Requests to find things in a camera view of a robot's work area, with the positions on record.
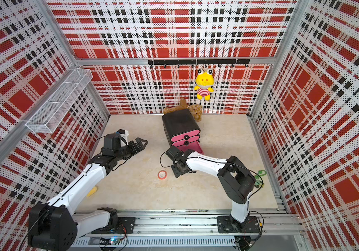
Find yellow frog plush toy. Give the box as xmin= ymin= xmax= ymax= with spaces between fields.
xmin=194 ymin=69 xmax=214 ymax=101

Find black drawer cabinet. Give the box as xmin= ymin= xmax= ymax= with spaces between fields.
xmin=162 ymin=109 xmax=200 ymax=145

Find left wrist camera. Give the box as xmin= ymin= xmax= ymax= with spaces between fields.
xmin=116 ymin=129 xmax=129 ymax=144

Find brown teddy bear plush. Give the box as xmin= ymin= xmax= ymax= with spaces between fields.
xmin=163 ymin=98 xmax=203 ymax=122

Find yellow banana toy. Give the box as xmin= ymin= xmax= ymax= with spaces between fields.
xmin=86 ymin=186 xmax=98 ymax=197

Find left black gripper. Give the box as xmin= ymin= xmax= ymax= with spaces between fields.
xmin=114 ymin=137 xmax=148 ymax=161

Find white wire mesh basket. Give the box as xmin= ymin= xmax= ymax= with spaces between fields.
xmin=26 ymin=68 xmax=92 ymax=133

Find black hook rail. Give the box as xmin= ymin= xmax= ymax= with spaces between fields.
xmin=148 ymin=59 xmax=251 ymax=67

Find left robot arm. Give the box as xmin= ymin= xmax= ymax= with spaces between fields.
xmin=25 ymin=129 xmax=148 ymax=251

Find small green toy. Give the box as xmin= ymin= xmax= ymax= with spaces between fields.
xmin=254 ymin=170 xmax=267 ymax=188

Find red tape roll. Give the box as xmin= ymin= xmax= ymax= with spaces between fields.
xmin=158 ymin=170 xmax=168 ymax=180

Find green circuit board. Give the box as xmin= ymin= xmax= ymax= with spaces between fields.
xmin=100 ymin=237 xmax=122 ymax=245

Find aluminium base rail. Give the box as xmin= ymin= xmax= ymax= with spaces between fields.
xmin=68 ymin=211 xmax=309 ymax=251

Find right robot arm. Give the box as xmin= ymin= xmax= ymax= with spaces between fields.
xmin=164 ymin=146 xmax=259 ymax=233

